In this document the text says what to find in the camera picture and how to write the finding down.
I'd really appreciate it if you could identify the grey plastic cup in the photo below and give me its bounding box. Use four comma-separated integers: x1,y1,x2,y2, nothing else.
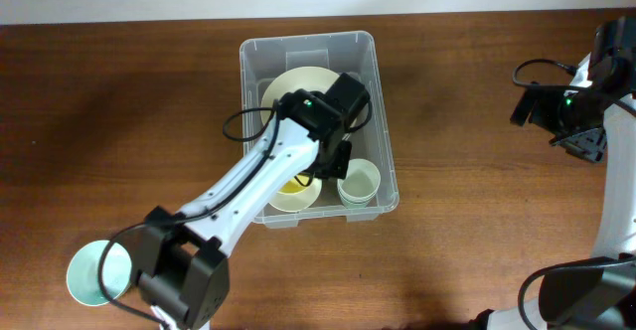
339,193,377,208

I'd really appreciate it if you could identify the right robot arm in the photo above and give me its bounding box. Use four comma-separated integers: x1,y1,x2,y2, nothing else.
469,16,635,330

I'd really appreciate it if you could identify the mint green plastic cup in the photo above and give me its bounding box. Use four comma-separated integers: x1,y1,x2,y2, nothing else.
340,196,372,209

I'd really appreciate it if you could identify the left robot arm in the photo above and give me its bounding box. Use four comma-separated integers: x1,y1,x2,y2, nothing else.
130,74,373,329

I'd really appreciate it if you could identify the yellow small bowl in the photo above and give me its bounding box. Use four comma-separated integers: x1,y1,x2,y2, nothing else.
278,174,313,195

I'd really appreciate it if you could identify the cream plastic cup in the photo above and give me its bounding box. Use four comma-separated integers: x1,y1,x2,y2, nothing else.
337,159,382,203

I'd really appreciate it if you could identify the cream plate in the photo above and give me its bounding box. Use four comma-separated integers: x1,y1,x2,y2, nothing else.
260,67,340,107

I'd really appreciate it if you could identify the clear plastic storage bin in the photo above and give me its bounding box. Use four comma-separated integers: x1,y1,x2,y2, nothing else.
239,31,399,229

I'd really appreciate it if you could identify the mint green small bowl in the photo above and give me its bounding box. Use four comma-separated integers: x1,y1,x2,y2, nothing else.
66,240,132,306

